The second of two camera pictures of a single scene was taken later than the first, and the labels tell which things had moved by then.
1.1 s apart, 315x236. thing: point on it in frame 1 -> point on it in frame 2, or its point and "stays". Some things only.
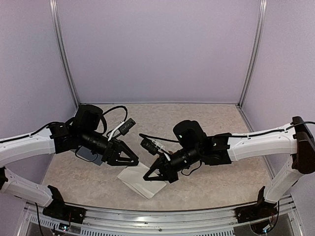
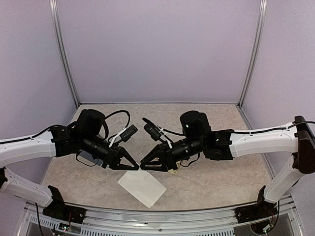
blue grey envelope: x=86 y=154 stays
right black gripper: x=166 y=171 -> x=167 y=160
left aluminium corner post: x=54 y=10 stays
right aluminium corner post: x=261 y=16 stays
